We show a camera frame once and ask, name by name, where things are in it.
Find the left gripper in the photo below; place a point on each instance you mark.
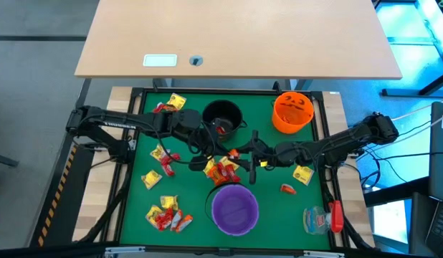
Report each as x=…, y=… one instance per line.
x=203, y=145

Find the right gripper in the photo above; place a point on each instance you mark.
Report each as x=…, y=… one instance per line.
x=255, y=157

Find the orange candy wrapper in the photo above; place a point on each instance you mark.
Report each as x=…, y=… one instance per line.
x=288, y=189
x=176, y=220
x=286, y=119
x=234, y=154
x=216, y=177
x=170, y=107
x=184, y=223

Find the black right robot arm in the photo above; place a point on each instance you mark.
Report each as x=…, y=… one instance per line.
x=336, y=143

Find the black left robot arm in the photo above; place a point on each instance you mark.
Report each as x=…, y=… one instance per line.
x=117, y=122

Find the black jack-o-lantern bucket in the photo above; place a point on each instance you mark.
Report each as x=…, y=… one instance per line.
x=221, y=113

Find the purple plastic bucket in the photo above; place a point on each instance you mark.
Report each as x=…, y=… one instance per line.
x=235, y=211

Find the orange pumpkin bucket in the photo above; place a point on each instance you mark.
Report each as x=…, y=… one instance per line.
x=292, y=107

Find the round grey desk grommet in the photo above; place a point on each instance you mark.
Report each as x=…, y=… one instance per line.
x=196, y=60

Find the clear spray bottle red trigger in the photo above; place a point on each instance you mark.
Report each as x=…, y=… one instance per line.
x=320, y=218

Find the light wooden desk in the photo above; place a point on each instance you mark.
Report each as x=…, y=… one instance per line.
x=239, y=36

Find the black hazard striped panel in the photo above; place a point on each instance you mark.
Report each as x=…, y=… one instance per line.
x=69, y=200

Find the black table foot bar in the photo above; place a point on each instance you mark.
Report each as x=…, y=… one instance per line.
x=400, y=92

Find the black side desk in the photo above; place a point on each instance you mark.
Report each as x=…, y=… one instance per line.
x=416, y=229

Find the black computer monitor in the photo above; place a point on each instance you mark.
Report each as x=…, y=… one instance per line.
x=440, y=150

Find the black keyboard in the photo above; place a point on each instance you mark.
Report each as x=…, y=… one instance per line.
x=440, y=229

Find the black aluminium table frame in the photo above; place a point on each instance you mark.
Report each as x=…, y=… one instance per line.
x=225, y=90

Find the silver frame bracket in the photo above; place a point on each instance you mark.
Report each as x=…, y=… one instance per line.
x=124, y=250
x=323, y=254

